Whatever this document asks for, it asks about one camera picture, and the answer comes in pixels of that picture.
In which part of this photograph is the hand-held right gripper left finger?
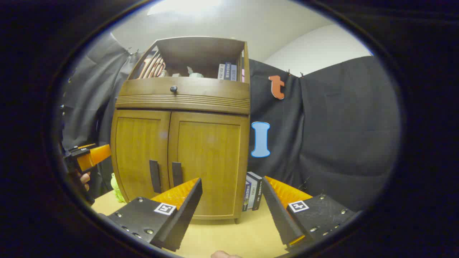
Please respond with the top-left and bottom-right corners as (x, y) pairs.
(107, 177), (203, 252)

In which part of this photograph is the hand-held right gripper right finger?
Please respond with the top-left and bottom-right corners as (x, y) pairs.
(262, 176), (355, 251)

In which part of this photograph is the wooden shoe cabinet door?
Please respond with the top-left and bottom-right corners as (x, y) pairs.
(111, 109), (171, 203)
(168, 111), (248, 219)

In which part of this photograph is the wooden double-door shoe cabinet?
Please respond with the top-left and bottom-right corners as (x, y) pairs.
(110, 36), (251, 224)

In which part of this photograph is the black book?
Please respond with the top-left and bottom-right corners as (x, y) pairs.
(248, 172), (264, 211)

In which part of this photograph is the light grey book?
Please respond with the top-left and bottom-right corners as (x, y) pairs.
(246, 175), (259, 210)

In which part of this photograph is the green toy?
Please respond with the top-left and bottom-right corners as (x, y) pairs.
(110, 173), (127, 204)

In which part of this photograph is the black backdrop cloth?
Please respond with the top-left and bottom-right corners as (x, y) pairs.
(59, 32), (401, 212)

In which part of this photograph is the wooden drawer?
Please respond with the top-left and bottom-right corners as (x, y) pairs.
(118, 76), (250, 101)

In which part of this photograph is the black door handle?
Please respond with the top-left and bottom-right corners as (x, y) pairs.
(149, 160), (162, 194)
(171, 162), (184, 187)

